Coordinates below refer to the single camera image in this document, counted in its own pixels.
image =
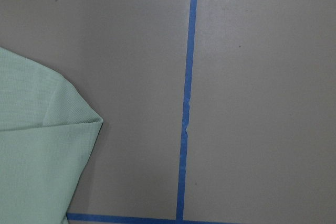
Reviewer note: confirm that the green long-sleeve shirt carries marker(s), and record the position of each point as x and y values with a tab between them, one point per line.
47	135

